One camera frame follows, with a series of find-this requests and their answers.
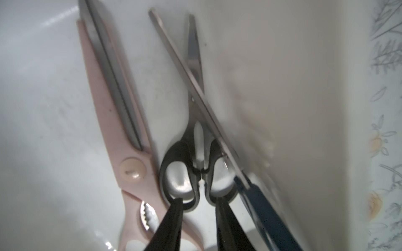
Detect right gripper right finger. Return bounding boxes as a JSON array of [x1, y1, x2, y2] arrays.
[[215, 197, 255, 251]]

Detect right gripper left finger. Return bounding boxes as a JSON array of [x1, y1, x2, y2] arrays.
[[144, 198, 184, 251]]

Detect white plastic storage box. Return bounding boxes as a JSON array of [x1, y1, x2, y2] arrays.
[[1, 1, 370, 251]]

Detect pink handled scissors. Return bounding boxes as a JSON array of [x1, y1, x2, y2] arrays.
[[77, 1, 168, 251]]

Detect blue handled scissors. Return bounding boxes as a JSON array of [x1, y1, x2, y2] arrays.
[[148, 8, 301, 251]]

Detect small grey handled scissors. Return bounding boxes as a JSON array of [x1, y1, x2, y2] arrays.
[[158, 14, 239, 211]]

